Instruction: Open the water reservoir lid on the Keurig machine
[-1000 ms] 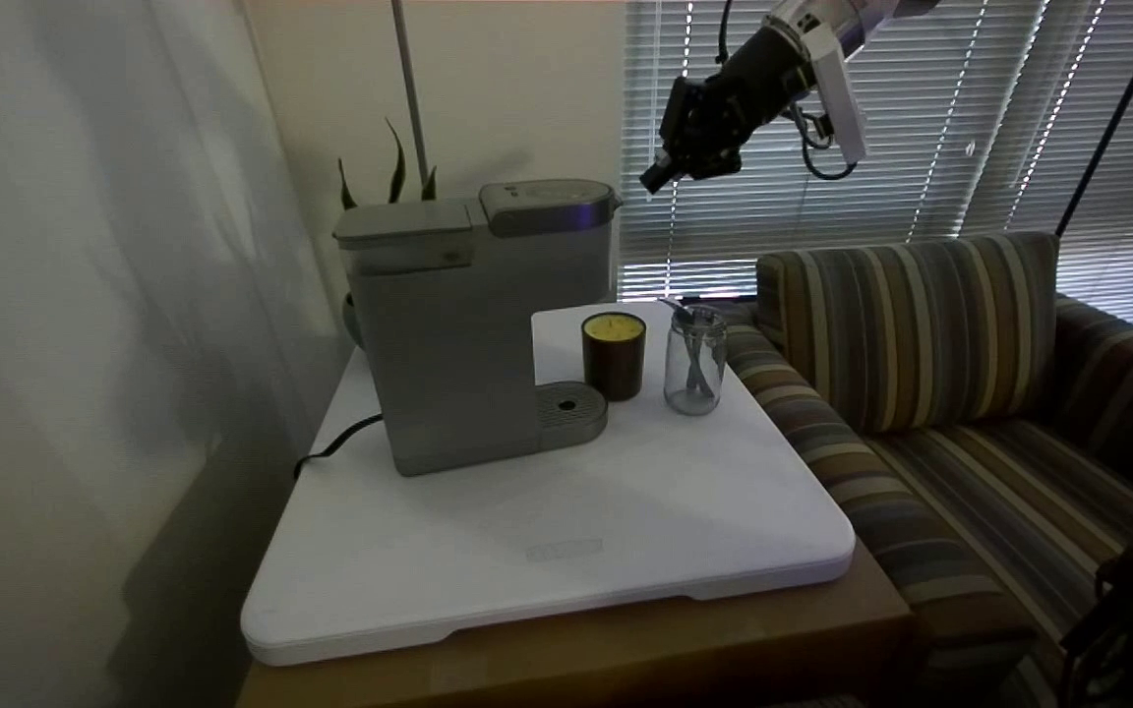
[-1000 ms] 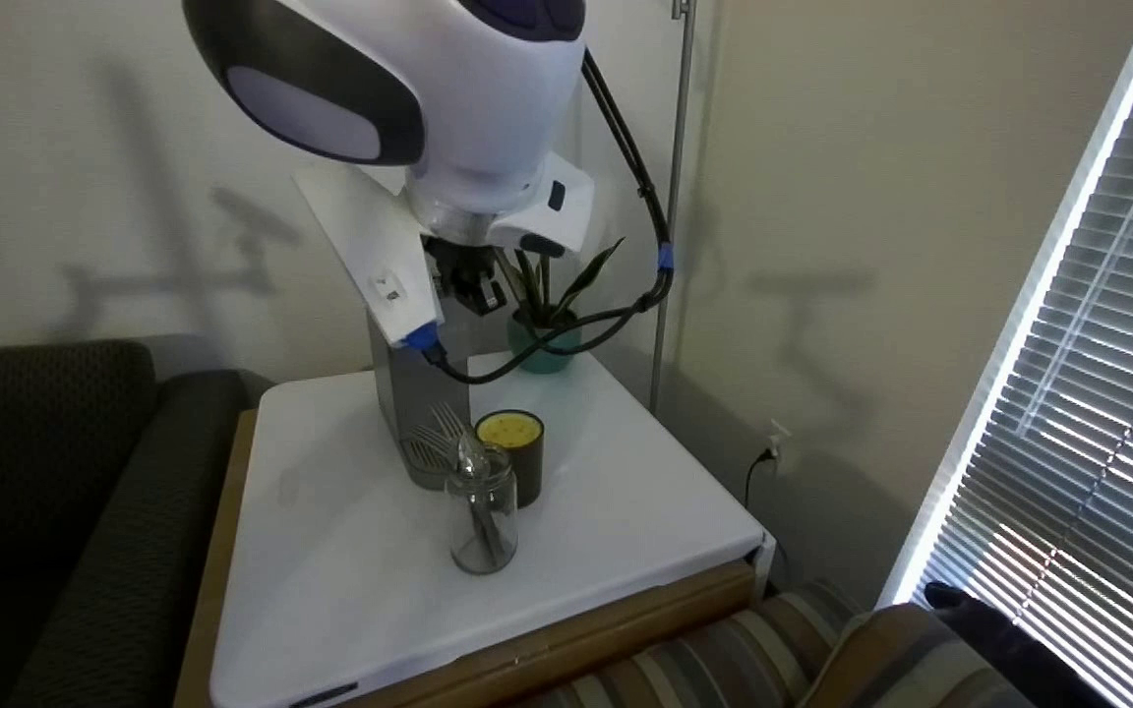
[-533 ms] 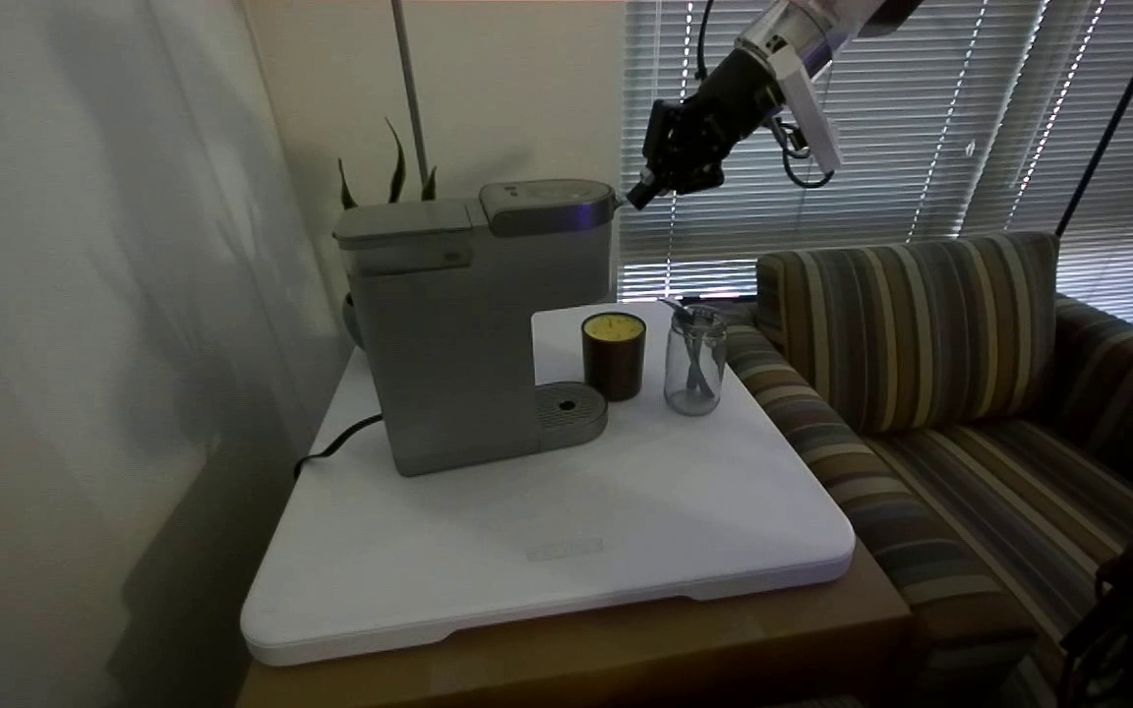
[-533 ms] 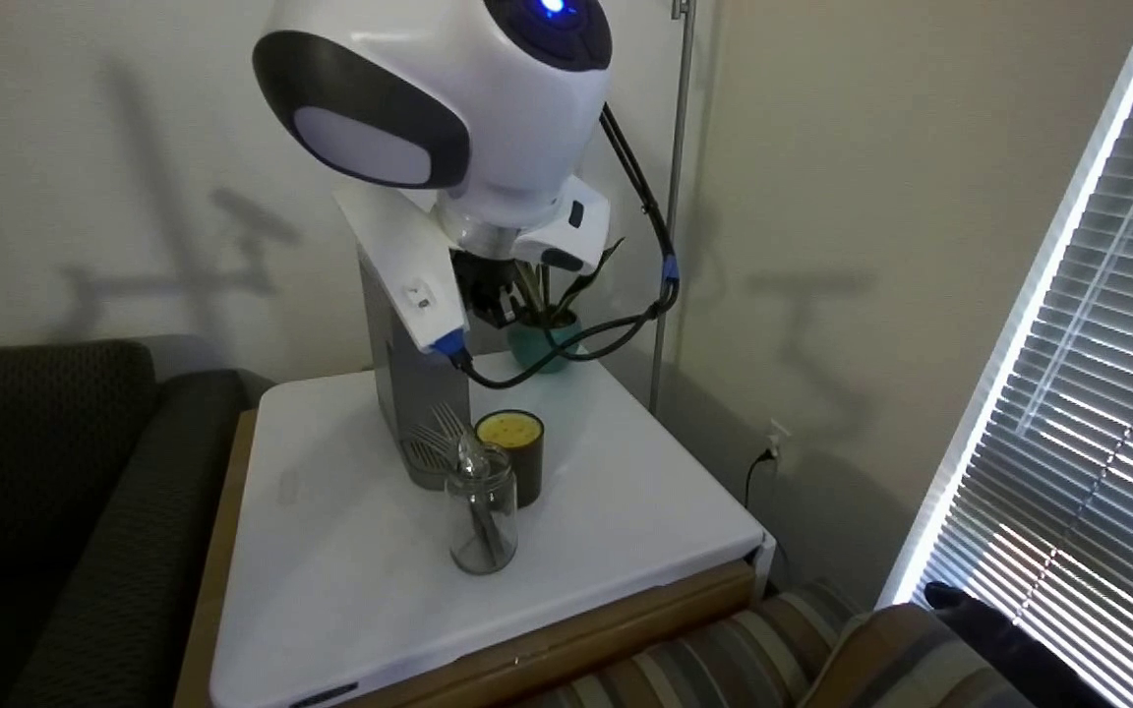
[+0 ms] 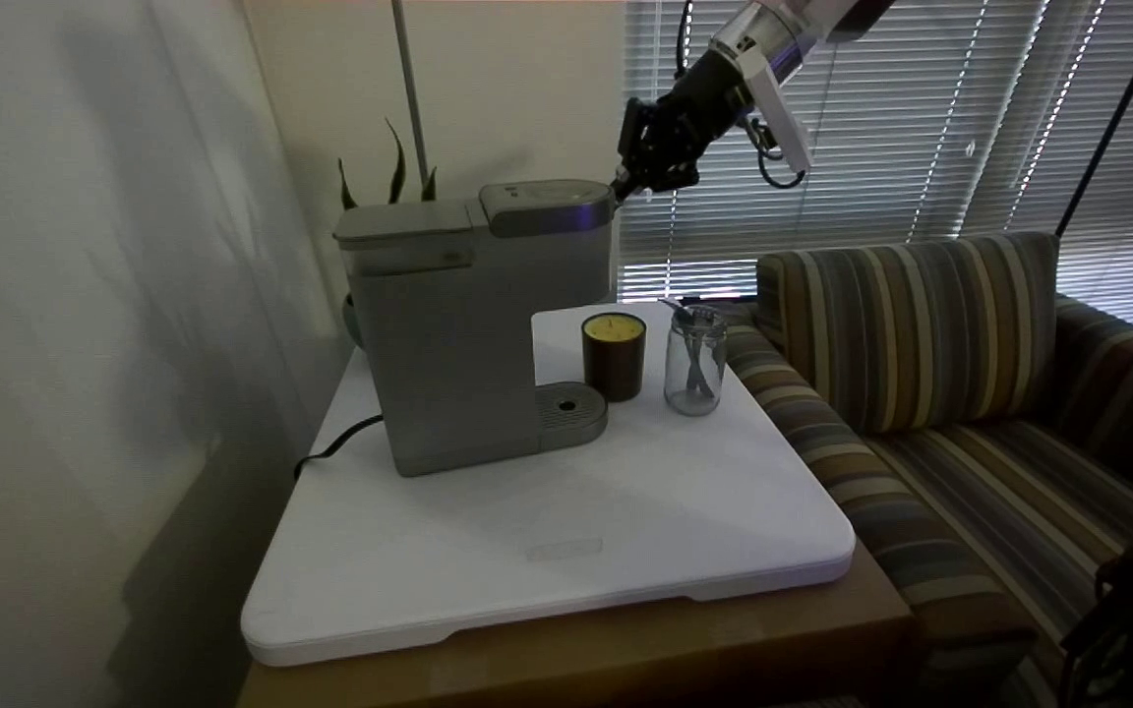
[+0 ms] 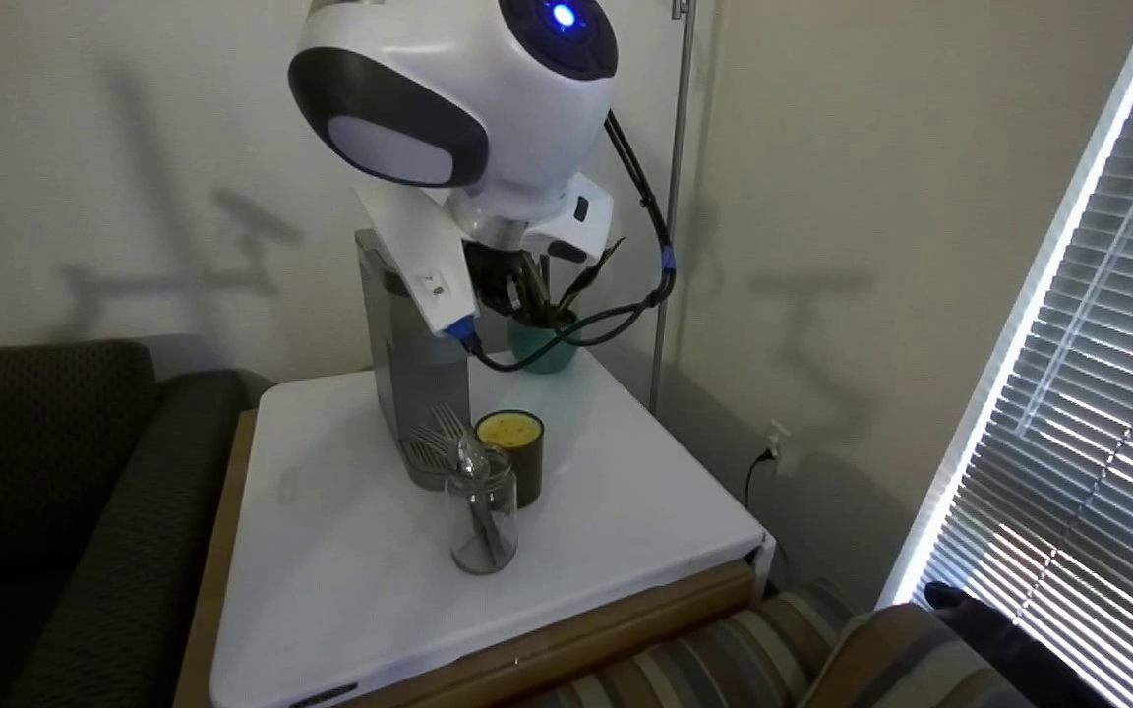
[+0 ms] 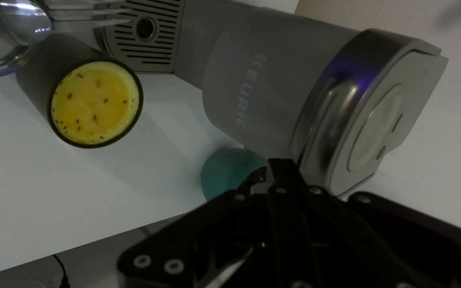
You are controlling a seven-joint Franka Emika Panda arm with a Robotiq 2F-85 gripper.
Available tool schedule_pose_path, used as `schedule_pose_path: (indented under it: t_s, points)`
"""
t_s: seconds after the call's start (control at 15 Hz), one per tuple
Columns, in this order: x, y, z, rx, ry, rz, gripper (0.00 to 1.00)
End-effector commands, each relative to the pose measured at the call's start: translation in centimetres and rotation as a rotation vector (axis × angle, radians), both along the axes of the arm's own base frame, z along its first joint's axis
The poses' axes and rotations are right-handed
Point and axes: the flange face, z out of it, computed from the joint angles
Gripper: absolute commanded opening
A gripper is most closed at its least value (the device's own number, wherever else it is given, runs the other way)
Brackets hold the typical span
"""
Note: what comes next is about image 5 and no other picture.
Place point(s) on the wooden side table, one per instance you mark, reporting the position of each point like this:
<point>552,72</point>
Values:
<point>670,651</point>

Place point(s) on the clear glass jar with utensils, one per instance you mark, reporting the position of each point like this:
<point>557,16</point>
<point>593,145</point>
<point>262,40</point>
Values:
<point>692,374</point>

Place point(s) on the white window blinds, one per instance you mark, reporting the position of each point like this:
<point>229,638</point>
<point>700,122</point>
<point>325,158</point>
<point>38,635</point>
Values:
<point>935,158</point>

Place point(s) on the striped armchair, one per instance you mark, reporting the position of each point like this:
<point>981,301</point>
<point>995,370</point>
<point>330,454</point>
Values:
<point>961,396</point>

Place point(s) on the black slanted pole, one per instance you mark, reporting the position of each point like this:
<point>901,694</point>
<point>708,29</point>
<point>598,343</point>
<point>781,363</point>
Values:
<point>1111,121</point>

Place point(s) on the yellow candle in dark jar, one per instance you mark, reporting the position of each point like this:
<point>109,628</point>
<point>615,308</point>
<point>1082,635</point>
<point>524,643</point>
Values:
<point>615,354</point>

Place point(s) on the thin metal lamp pole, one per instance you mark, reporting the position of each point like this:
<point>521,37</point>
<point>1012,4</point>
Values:
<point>408,93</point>

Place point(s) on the white table board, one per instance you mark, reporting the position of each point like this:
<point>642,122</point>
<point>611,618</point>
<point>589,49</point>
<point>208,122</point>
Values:
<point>568,537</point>

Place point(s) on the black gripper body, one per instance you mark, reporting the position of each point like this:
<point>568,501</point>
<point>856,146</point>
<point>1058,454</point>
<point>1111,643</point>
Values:
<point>678,121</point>

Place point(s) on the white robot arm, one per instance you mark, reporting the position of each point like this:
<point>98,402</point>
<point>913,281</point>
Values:
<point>789,20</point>

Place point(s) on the grey Keurig coffee machine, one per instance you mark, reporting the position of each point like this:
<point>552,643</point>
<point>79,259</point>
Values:
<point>460,354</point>

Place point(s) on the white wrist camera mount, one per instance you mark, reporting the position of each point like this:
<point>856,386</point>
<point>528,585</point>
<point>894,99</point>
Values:
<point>784,121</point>

